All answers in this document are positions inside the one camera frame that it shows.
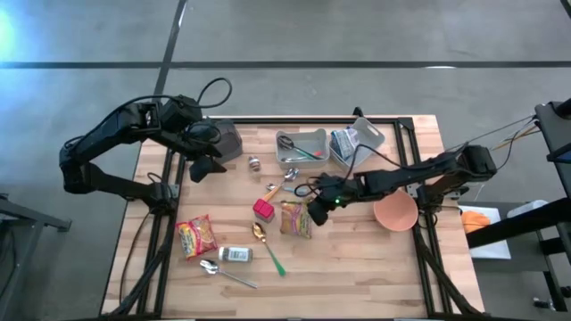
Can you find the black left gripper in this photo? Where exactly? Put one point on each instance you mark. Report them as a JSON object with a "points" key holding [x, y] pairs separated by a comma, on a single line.
{"points": [[205, 150]]}

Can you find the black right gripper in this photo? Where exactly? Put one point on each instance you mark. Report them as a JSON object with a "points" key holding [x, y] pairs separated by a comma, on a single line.
{"points": [[336, 189]]}

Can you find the lime chili shrimp ramen packet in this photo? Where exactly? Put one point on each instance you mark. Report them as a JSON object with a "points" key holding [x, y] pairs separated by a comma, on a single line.
{"points": [[294, 219]]}

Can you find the red ramen noodle packet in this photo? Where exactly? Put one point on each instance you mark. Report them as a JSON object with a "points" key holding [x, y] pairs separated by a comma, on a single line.
{"points": [[196, 236]]}

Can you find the pale ramen noodle packet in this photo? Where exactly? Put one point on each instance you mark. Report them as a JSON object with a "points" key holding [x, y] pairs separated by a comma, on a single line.
{"points": [[343, 142]]}

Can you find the black spoon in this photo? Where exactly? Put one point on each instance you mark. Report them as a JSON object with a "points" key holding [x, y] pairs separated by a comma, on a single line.
{"points": [[285, 142]]}

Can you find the sesame seasoning blend bottle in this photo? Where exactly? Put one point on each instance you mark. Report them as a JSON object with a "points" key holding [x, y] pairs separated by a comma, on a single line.
{"points": [[236, 254]]}

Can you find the silver metal spoon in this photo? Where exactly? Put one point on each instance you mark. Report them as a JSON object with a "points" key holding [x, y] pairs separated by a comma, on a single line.
{"points": [[209, 266]]}

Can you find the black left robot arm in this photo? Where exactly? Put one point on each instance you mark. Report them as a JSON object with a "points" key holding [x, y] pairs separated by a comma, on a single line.
{"points": [[107, 129]]}

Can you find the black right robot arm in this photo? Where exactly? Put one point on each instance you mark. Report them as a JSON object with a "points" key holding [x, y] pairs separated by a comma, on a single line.
{"points": [[415, 171]]}

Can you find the dark grey plastic bin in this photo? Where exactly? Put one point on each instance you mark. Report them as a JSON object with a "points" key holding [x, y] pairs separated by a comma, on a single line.
{"points": [[232, 142]]}

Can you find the small metal clip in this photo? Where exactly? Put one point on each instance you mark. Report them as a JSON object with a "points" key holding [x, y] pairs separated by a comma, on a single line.
{"points": [[254, 163]]}

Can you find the white plastic bin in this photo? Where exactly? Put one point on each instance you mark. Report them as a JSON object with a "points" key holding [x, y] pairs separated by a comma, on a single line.
{"points": [[312, 140]]}

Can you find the salmon pink bowl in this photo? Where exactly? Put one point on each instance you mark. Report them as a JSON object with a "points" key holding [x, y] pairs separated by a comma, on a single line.
{"points": [[396, 213]]}

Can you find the orange cloth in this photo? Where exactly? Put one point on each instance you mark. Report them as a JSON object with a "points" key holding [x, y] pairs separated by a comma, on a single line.
{"points": [[475, 221]]}

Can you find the grey metal stand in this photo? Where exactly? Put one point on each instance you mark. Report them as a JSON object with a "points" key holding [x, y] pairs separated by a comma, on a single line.
{"points": [[35, 218]]}

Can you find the white sheet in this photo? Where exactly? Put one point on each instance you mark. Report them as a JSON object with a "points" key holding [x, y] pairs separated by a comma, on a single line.
{"points": [[495, 252]]}

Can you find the black metal stand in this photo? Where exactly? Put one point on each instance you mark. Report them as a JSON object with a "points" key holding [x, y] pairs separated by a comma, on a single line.
{"points": [[513, 226]]}

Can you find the white plastic container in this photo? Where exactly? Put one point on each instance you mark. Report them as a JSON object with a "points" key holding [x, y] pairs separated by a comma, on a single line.
{"points": [[526, 208]]}

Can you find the small black device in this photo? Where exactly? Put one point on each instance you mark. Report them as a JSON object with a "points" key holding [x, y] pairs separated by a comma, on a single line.
{"points": [[544, 304]]}

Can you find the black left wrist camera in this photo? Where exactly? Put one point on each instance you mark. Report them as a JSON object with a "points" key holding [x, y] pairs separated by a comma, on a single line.
{"points": [[204, 132]]}

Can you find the black aluminium table frame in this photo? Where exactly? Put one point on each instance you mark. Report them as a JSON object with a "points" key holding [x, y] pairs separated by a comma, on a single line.
{"points": [[252, 120]]}

